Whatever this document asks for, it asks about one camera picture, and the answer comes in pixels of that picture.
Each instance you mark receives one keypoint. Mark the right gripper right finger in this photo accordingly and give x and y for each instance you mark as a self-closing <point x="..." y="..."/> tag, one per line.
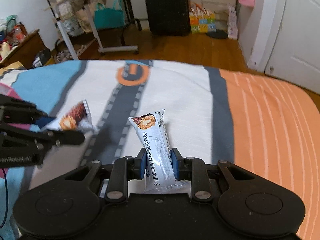
<point x="194" y="170"/>

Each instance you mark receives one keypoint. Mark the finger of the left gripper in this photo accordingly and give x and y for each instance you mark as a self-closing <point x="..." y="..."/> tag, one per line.
<point x="57" y="138"/>
<point x="42" y="120"/>

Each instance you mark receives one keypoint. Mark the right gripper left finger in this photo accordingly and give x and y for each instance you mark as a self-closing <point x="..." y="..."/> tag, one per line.
<point x="121" y="172"/>

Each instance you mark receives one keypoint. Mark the long grey chocolate bar wrapper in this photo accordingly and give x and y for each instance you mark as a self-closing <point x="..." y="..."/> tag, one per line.
<point x="160" y="178"/>

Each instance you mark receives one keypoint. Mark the small grey chocolate bar wrapper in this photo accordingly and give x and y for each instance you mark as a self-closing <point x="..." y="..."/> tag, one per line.
<point x="78" y="118"/>

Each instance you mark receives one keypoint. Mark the pink storage box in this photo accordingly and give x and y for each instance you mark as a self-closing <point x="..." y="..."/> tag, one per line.
<point x="8" y="92"/>

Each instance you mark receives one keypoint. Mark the wooden side cabinet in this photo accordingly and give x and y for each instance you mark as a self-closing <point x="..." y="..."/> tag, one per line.
<point x="26" y="51"/>

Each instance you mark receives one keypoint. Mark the striped cartoon bedsheet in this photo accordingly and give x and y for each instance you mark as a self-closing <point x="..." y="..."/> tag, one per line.
<point x="267" y="126"/>

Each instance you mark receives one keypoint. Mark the teal tote bag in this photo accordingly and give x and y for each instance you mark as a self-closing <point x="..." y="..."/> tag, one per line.
<point x="109" y="18"/>

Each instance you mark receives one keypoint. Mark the white pink slim bag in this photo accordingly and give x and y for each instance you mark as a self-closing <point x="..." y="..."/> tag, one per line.
<point x="232" y="23"/>

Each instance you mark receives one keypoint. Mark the colourful gift bag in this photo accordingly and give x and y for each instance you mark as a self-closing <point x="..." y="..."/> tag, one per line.
<point x="202" y="20"/>

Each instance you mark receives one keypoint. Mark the white door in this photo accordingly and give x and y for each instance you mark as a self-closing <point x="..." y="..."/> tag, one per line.
<point x="287" y="44"/>

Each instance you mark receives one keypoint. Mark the black suitcase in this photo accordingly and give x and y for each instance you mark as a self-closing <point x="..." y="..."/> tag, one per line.
<point x="168" y="17"/>

